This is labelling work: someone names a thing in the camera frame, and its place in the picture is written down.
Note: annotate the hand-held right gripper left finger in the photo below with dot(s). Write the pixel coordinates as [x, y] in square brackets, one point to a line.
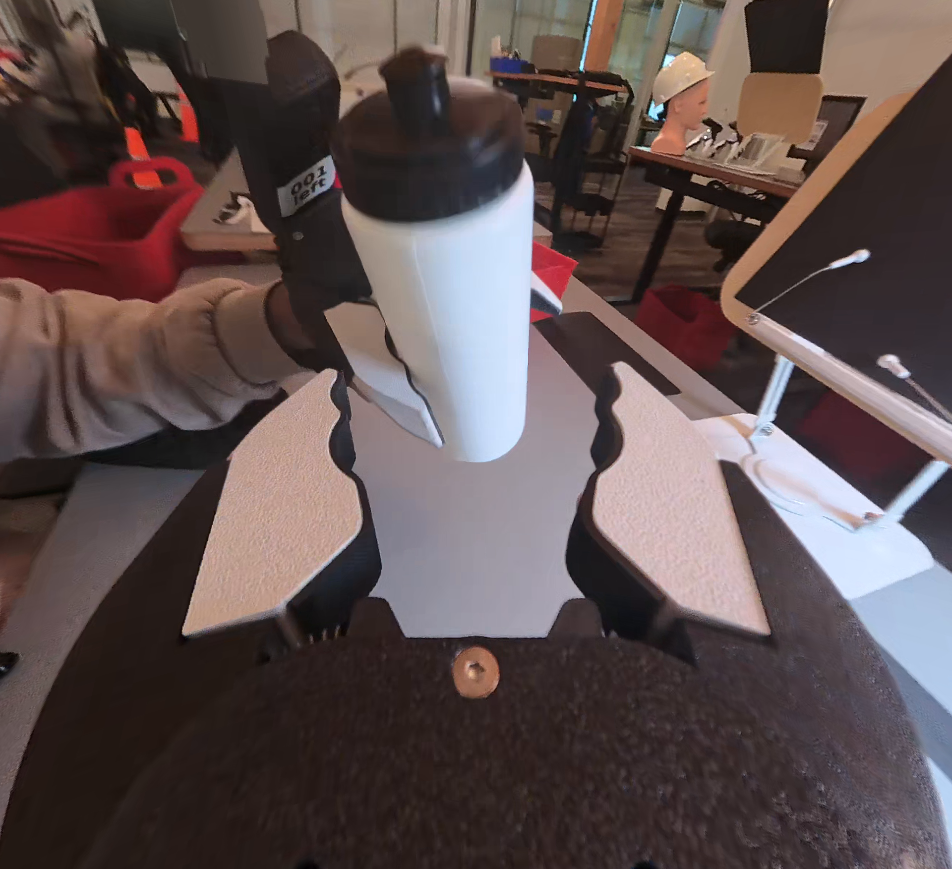
[275, 512]

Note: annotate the red open-front bin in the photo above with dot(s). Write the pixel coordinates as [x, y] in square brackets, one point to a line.
[554, 263]

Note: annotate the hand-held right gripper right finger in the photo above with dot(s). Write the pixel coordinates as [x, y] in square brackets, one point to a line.
[669, 512]

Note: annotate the person's left hand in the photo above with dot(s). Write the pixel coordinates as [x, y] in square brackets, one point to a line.
[290, 326]

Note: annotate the white bottle with black cap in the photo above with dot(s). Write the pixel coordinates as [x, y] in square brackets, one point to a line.
[446, 274]

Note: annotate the wooden top office desk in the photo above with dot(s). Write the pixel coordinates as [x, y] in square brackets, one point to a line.
[565, 82]
[706, 170]

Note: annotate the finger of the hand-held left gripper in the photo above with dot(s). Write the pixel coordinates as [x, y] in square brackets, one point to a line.
[543, 296]
[379, 371]

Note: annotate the grey side table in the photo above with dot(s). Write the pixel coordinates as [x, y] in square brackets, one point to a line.
[201, 214]

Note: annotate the black flag panel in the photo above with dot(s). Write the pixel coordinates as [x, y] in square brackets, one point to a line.
[788, 32]

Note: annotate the blue storage bin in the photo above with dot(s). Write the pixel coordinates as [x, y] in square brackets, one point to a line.
[509, 66]

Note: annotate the black office chair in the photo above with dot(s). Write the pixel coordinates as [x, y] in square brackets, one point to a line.
[732, 237]

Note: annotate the mannequin head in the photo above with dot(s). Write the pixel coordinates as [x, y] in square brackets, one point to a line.
[684, 118]

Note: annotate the large red tub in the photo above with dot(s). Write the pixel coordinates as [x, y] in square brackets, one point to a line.
[89, 244]

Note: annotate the beige board panel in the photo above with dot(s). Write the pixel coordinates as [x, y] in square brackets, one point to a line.
[781, 103]

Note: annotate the cardboard box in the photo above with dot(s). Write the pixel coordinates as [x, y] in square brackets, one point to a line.
[558, 55]

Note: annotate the black board with wooden rim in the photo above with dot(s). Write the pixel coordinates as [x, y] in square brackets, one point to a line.
[877, 252]

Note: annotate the white hard hat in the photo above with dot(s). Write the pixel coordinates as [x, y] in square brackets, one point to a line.
[680, 73]

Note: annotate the orange traffic cone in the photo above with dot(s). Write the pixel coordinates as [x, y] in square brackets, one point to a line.
[190, 118]
[137, 144]

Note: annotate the person's left forearm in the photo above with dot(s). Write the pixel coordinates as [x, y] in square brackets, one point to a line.
[134, 363]

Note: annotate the red bag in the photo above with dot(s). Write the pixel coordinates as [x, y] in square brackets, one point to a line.
[840, 430]

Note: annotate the black monitor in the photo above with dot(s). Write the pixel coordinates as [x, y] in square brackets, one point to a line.
[844, 125]

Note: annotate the dark red storage bin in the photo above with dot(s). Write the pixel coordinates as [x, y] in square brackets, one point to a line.
[680, 322]

